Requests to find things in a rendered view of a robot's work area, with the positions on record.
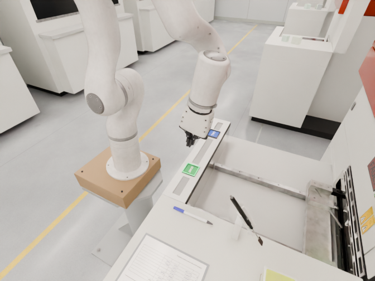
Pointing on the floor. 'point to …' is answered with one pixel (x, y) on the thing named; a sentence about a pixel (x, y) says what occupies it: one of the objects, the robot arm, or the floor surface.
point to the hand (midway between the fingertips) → (190, 140)
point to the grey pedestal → (126, 222)
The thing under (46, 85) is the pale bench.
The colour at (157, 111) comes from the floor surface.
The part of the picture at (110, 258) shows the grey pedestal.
